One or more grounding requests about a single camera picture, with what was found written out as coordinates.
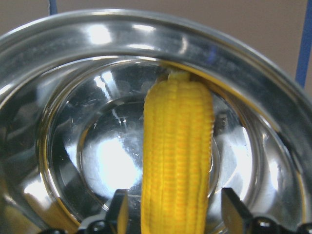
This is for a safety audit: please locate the yellow toy corn cob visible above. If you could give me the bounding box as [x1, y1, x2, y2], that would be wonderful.
[140, 72, 214, 234]

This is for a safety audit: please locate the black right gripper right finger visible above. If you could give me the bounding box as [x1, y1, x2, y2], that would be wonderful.
[221, 188, 253, 234]

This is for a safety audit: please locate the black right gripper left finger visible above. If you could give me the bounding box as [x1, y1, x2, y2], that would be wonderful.
[107, 189, 129, 234]

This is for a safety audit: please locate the pale green electric pot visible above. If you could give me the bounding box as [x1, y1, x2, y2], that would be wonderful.
[0, 9, 312, 234]

